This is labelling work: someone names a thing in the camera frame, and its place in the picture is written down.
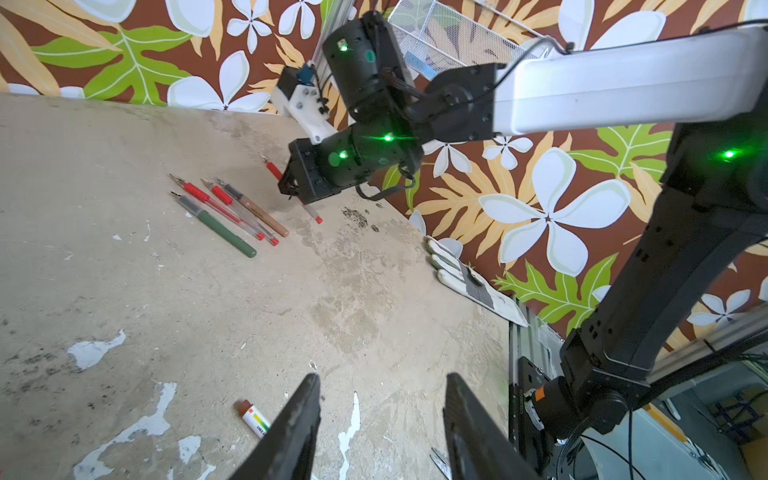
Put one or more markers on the white mesh basket right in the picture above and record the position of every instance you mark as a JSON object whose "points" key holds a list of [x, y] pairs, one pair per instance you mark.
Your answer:
{"points": [[436, 36]]}

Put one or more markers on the clear red-capped pen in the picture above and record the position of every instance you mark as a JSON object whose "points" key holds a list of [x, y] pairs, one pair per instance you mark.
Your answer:
{"points": [[246, 218]]}

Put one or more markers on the white handled scissors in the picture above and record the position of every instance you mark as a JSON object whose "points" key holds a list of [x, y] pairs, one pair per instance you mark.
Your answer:
{"points": [[441, 461]]}

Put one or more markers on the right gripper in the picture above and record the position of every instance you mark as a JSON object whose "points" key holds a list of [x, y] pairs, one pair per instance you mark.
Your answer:
{"points": [[348, 159]]}

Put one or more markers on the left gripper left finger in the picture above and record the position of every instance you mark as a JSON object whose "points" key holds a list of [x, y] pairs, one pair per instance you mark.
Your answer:
{"points": [[287, 450]]}

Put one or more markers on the white brown-capped marker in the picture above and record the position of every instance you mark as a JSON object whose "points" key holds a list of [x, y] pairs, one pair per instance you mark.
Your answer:
{"points": [[255, 420]]}

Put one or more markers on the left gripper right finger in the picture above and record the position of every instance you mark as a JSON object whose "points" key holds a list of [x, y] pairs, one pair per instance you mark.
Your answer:
{"points": [[476, 446]]}

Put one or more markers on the brown gold pen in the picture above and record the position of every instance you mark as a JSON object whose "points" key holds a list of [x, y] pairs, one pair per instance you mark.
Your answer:
{"points": [[253, 208]]}

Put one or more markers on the dark green pen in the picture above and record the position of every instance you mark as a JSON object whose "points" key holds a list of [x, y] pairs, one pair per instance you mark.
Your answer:
{"points": [[212, 223]]}

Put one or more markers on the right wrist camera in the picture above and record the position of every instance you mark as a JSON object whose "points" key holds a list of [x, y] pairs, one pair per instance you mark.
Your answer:
{"points": [[296, 96]]}

